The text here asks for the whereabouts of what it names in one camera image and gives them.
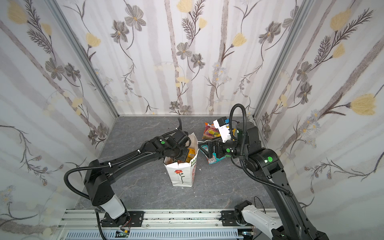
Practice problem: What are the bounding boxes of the white floral paper bag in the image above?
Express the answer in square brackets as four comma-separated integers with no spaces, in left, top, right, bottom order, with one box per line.
[163,133,199,187]

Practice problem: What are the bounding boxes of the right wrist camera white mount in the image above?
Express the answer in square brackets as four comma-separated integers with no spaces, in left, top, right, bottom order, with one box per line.
[213,117,232,143]

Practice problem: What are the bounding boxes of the right aluminium corner post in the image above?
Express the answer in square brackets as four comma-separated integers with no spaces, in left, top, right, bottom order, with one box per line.
[252,0,315,119]

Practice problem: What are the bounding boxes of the small green circuit board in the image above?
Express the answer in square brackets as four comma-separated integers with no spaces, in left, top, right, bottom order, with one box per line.
[115,230,130,238]

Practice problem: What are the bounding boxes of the teal snack bag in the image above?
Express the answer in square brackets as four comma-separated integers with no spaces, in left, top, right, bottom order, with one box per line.
[199,144,230,165]

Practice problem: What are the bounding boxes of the aluminium corner post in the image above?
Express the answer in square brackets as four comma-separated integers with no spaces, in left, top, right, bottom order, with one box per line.
[45,0,120,118]
[252,0,315,119]

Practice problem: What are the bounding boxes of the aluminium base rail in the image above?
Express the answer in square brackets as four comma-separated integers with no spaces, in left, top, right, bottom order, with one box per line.
[58,209,242,230]

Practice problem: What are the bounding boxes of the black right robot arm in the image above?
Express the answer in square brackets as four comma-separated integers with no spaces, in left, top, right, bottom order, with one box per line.
[199,104,328,240]

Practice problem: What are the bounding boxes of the left aluminium corner post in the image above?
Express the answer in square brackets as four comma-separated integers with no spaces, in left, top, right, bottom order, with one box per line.
[45,0,120,118]

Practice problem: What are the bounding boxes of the pink orange candy bag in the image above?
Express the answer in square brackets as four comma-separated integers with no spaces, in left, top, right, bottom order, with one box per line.
[202,123,221,140]

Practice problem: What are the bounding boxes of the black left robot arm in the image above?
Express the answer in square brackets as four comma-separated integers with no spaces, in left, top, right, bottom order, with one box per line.
[64,118,192,220]

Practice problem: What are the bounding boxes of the white slotted cable duct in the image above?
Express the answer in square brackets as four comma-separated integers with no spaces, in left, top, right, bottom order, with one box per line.
[64,229,244,240]

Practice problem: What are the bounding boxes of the orange yellow snack bag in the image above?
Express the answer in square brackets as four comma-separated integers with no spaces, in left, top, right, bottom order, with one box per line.
[186,148,196,163]

